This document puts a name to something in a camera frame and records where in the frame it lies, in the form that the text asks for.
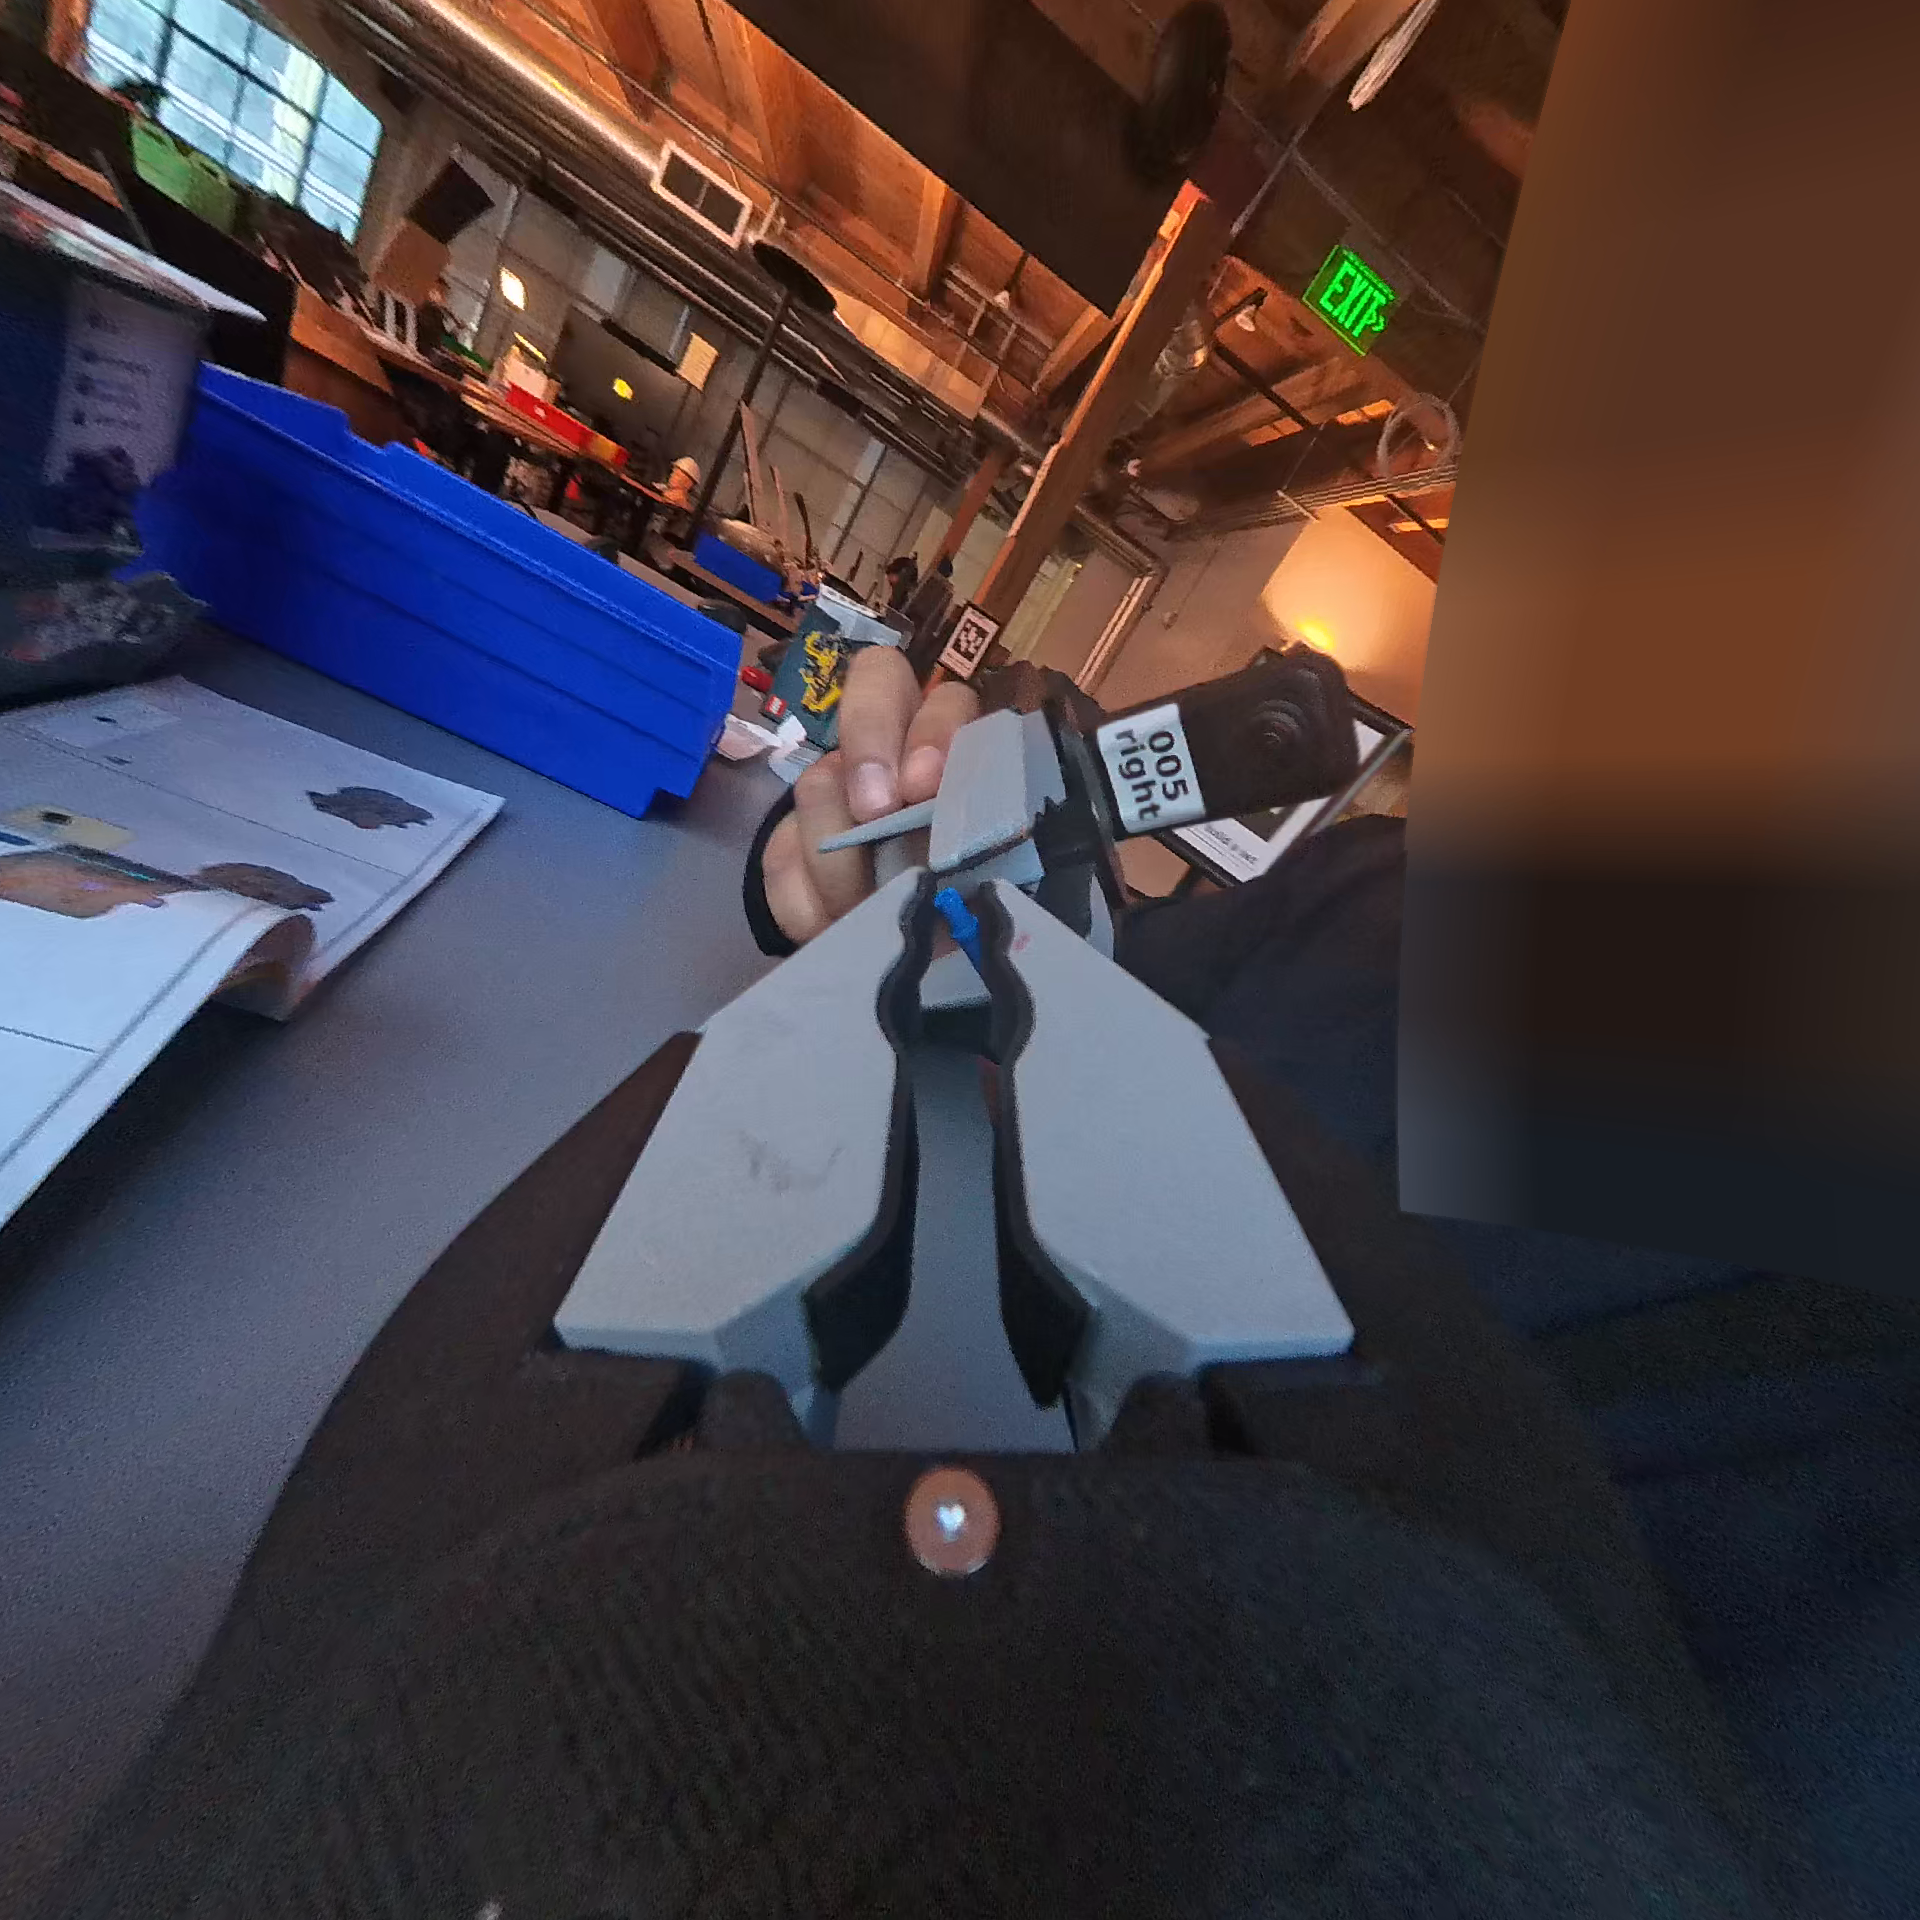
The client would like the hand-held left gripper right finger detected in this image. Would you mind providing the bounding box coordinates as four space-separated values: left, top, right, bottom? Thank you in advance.
977 883 1359 1451

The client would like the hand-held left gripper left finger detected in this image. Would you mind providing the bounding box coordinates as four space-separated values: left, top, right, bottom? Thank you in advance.
551 878 929 1445

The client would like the lego instruction booklet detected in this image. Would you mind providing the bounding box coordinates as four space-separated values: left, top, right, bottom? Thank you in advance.
0 671 509 1235

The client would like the black lego box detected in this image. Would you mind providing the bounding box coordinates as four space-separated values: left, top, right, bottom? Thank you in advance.
0 187 270 711

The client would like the person's right hand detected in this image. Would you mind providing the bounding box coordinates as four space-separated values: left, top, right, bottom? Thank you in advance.
746 644 986 962

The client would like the white printed card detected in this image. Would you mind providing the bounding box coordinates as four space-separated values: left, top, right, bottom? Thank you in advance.
1170 813 1295 890

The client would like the small white packet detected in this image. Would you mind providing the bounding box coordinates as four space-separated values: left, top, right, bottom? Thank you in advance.
713 711 817 784

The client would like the printed drink can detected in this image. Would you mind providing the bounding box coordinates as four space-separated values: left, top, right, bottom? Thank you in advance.
761 584 905 752

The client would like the green exit sign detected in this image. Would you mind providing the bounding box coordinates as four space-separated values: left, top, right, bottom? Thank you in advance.
1300 242 1402 358

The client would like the blue plastic bin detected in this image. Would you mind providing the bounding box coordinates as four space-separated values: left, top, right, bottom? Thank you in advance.
147 358 749 820

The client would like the black floor lamp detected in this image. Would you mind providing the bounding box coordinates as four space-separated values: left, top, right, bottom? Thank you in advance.
681 239 836 560

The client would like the black round ceiling speaker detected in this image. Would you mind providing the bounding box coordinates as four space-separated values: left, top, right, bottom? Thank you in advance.
1125 0 1236 192

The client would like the person's torso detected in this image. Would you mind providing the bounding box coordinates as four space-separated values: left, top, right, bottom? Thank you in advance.
1402 1207 1920 1920

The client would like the large paned window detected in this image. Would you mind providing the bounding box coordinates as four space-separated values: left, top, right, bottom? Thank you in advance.
78 0 387 244

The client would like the white wall vent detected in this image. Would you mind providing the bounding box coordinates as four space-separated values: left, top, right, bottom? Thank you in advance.
653 138 751 251

